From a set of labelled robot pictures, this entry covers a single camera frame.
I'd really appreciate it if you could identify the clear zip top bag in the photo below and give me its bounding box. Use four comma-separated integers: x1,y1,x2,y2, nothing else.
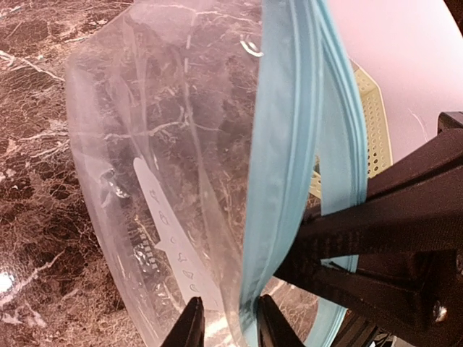
66,1,368,346

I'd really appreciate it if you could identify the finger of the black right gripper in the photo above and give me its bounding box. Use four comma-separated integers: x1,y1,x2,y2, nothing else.
275,249,462,346
281,129,462,274

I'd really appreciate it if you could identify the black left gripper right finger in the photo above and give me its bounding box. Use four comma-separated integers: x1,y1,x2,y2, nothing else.
257,294,304,347

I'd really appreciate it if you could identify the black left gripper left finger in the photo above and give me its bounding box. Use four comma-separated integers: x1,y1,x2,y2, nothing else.
164,297,205,347

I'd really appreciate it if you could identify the cream perforated plastic basket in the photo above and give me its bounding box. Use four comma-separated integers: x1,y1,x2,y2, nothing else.
307,61,394,203

